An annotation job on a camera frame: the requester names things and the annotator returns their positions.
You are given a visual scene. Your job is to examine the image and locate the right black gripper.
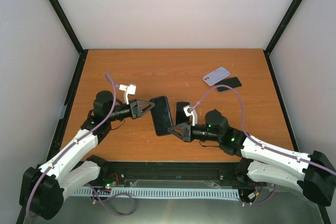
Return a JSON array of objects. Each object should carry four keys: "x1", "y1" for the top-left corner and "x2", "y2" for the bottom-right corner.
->
[{"x1": 168, "y1": 121, "x2": 221, "y2": 142}]

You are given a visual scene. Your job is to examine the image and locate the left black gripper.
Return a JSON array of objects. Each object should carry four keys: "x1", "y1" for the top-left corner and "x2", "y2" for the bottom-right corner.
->
[{"x1": 107, "y1": 99, "x2": 155, "y2": 122}]

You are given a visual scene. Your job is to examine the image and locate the blue smartphone black screen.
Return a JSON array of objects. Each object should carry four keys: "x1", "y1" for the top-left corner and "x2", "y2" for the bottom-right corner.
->
[{"x1": 175, "y1": 102, "x2": 190, "y2": 125}]

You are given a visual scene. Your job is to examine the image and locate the clear magsafe phone case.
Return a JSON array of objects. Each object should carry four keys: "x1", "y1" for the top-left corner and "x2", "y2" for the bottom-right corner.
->
[{"x1": 175, "y1": 101, "x2": 191, "y2": 126}]

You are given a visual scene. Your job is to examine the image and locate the black phone case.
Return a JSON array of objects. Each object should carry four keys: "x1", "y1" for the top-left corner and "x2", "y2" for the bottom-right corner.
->
[{"x1": 149, "y1": 95, "x2": 174, "y2": 137}]

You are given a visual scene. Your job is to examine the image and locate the dark blue phone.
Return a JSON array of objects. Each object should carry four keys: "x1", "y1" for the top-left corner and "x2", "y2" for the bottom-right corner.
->
[{"x1": 150, "y1": 97, "x2": 174, "y2": 135}]

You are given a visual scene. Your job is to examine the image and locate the lavender phone case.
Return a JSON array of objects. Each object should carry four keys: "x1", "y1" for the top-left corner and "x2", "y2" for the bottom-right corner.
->
[{"x1": 202, "y1": 67, "x2": 230, "y2": 86}]

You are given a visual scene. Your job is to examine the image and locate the white phone black screen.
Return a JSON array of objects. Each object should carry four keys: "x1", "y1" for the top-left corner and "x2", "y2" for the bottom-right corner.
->
[{"x1": 215, "y1": 77, "x2": 242, "y2": 92}]

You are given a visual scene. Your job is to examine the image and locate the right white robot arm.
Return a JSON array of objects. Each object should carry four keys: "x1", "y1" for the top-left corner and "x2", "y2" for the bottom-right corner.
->
[{"x1": 168, "y1": 110, "x2": 335, "y2": 207}]

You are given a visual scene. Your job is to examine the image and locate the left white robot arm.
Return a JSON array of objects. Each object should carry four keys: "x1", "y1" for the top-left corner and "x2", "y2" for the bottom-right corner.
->
[{"x1": 19, "y1": 91, "x2": 155, "y2": 220}]

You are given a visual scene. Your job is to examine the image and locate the left controller board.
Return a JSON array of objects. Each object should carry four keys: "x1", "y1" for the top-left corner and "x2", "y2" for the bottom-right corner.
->
[{"x1": 103, "y1": 173, "x2": 120, "y2": 190}]

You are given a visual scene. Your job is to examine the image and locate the right controller wiring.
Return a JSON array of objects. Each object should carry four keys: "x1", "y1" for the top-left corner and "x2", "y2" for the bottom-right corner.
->
[{"x1": 246, "y1": 182, "x2": 266, "y2": 201}]

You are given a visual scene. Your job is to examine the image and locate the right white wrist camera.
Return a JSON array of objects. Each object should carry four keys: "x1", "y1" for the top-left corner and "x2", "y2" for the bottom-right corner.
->
[{"x1": 183, "y1": 105, "x2": 198, "y2": 126}]

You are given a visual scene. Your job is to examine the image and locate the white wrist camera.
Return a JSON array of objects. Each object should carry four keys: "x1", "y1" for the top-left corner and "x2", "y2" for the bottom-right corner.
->
[
  {"x1": 119, "y1": 83, "x2": 137, "y2": 104},
  {"x1": 183, "y1": 105, "x2": 198, "y2": 126}
]

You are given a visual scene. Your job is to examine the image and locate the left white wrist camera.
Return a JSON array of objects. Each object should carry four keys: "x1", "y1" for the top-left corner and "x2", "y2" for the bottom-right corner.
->
[{"x1": 119, "y1": 83, "x2": 137, "y2": 104}]

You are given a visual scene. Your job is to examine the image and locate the light blue cable duct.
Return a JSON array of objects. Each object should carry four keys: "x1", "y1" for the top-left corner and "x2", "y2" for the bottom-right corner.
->
[{"x1": 72, "y1": 186, "x2": 240, "y2": 199}]

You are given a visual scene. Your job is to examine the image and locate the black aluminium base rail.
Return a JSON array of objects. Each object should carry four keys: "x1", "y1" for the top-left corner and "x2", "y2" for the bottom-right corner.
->
[{"x1": 34, "y1": 161, "x2": 316, "y2": 190}]

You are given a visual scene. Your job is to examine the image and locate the left black table rail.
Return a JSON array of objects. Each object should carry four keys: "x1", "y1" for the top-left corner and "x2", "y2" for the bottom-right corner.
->
[{"x1": 46, "y1": 49, "x2": 89, "y2": 161}]

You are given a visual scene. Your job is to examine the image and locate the black table rail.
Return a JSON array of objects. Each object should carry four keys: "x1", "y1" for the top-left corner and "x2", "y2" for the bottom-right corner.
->
[
  {"x1": 264, "y1": 50, "x2": 299, "y2": 151},
  {"x1": 46, "y1": 49, "x2": 89, "y2": 161}
]

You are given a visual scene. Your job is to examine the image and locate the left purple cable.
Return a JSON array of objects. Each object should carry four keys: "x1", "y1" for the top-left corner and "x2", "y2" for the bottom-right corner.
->
[{"x1": 26, "y1": 72, "x2": 121, "y2": 218}]

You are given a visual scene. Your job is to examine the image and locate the right black table rail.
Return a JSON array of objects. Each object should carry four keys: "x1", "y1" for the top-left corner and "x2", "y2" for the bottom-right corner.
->
[{"x1": 264, "y1": 50, "x2": 299, "y2": 151}]

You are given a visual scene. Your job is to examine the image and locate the left black frame post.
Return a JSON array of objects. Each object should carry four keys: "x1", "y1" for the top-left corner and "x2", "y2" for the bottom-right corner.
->
[{"x1": 48, "y1": 0, "x2": 84, "y2": 55}]

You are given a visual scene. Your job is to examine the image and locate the black frame post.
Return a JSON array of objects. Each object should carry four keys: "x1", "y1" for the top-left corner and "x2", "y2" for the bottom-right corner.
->
[
  {"x1": 48, "y1": 0, "x2": 84, "y2": 55},
  {"x1": 264, "y1": 0, "x2": 303, "y2": 57}
]

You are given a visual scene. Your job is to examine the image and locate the right black frame post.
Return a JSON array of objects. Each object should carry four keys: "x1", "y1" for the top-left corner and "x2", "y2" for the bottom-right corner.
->
[{"x1": 264, "y1": 0, "x2": 303, "y2": 57}]

